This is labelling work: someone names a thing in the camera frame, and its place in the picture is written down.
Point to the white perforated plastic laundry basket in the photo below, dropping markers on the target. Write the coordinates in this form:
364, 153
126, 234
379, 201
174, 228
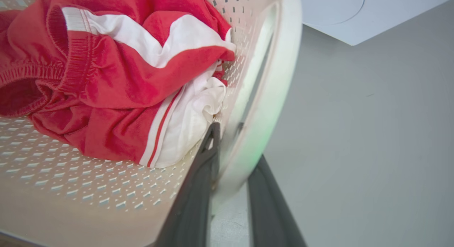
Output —
71, 190

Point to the white washing machine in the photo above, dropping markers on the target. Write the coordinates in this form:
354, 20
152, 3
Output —
351, 16

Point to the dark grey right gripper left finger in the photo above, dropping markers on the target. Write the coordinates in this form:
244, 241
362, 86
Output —
193, 201

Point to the red and white garment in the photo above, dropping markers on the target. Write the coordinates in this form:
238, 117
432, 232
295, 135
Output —
106, 80

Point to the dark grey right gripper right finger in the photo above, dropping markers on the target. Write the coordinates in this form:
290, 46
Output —
271, 211

